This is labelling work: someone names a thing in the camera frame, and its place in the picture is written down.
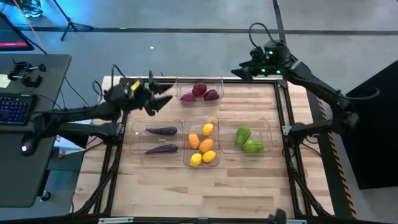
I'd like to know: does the black tripod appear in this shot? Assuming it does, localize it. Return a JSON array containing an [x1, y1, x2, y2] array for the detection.
[[51, 0, 94, 42]]

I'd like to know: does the black cabinet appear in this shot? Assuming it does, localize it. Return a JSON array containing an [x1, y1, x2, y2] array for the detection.
[[340, 60, 398, 190]]

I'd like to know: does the black clamp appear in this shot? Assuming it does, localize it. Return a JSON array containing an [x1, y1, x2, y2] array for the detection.
[[7, 72, 44, 88], [11, 60, 47, 74]]

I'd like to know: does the pale paper note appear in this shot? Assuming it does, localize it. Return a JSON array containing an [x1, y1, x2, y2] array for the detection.
[[0, 73, 12, 89]]

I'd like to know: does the purple eggplant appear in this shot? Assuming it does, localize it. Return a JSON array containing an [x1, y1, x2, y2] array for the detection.
[[144, 144, 178, 156], [145, 126, 178, 136]]

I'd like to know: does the black cable pile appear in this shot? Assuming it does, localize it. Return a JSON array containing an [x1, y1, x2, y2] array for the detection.
[[11, 0, 44, 19]]

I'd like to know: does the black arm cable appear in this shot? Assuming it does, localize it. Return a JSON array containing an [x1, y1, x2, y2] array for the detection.
[[341, 88, 381, 102], [248, 22, 280, 52]]

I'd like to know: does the black backlit keyboard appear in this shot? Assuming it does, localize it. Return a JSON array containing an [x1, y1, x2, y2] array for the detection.
[[0, 92, 38, 126]]

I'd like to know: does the wide clear plastic bin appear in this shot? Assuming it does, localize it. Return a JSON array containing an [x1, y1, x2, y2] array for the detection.
[[129, 119, 185, 156], [175, 75, 225, 107], [218, 118, 274, 154]]

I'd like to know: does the narrow clear plastic bin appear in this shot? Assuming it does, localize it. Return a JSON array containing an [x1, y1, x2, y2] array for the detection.
[[182, 121, 221, 168]]

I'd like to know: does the orange fruit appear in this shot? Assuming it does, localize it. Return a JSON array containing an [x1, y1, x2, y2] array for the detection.
[[188, 133, 200, 150], [198, 138, 215, 153]]

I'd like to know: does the silver frame bracket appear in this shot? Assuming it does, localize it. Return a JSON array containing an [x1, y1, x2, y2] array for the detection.
[[98, 217, 134, 224]]

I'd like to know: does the green bell pepper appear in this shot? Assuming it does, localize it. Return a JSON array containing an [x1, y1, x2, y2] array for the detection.
[[235, 125, 252, 146]]

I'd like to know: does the large green pepper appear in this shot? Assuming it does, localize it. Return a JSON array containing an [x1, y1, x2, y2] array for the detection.
[[242, 139, 265, 154]]

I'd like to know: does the grey desk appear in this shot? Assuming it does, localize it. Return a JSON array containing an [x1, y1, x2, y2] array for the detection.
[[0, 53, 73, 208]]

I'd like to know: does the black computer mouse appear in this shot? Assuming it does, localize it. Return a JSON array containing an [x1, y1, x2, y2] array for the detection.
[[20, 136, 40, 157]]

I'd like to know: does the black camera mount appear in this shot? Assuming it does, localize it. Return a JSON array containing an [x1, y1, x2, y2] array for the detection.
[[269, 208, 287, 224]]

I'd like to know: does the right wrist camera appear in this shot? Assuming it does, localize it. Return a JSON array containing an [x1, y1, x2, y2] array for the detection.
[[250, 45, 266, 62]]

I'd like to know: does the black monitor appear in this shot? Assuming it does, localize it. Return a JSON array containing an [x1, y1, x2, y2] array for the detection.
[[0, 12, 35, 52]]

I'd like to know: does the small yellow lemon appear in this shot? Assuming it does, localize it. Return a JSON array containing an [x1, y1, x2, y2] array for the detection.
[[201, 123, 215, 137]]

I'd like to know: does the yellow cord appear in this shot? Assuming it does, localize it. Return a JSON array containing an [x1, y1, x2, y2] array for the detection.
[[12, 0, 43, 52]]

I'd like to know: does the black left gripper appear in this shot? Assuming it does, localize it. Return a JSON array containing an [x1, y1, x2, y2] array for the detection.
[[104, 70, 174, 117]]

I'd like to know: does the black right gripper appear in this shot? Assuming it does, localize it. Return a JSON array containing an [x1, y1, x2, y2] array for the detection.
[[231, 41, 295, 83]]

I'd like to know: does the large yellow lemon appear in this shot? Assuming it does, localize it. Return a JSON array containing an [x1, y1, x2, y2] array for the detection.
[[190, 152, 203, 167]]

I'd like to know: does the black hazard-striped floor ramp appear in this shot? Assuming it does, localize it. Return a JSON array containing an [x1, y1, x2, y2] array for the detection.
[[306, 90, 358, 220]]

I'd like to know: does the magenta red vegetable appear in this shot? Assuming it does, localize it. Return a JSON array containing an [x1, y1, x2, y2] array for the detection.
[[179, 93, 197, 103]]

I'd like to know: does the dark red apple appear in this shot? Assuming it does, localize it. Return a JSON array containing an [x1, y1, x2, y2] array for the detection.
[[192, 82, 208, 98]]

